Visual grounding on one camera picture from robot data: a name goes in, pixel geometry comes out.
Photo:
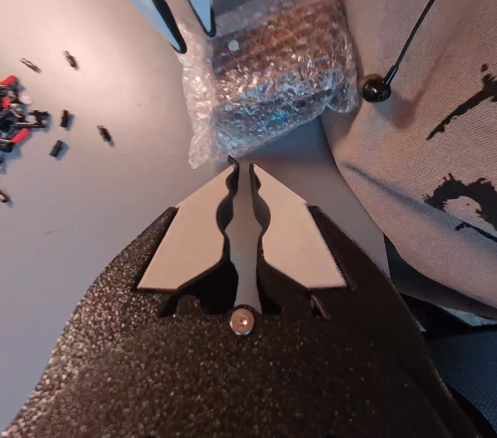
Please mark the grey desk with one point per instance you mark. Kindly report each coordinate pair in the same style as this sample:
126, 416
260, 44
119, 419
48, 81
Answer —
97, 212

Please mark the black connector pin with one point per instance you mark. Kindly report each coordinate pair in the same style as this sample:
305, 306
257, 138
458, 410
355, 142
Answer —
58, 148
66, 119
105, 135
4, 196
70, 59
30, 65

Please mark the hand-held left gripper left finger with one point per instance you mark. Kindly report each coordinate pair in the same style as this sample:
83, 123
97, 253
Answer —
186, 251

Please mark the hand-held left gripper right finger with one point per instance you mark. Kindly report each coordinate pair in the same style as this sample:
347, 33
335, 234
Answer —
299, 251

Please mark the pile of small building pieces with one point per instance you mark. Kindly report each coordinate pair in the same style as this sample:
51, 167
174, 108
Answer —
15, 115

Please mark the person's beige hoodie torso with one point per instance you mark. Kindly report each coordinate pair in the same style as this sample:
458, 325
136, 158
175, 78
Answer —
407, 154

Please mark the dark chair seat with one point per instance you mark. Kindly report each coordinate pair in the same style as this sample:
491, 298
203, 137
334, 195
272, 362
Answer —
466, 368

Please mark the black perforated building block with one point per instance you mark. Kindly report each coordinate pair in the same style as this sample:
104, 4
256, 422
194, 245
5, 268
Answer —
271, 57

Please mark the clear bubble wrap sheet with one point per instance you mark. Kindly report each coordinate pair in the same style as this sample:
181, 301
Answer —
202, 115

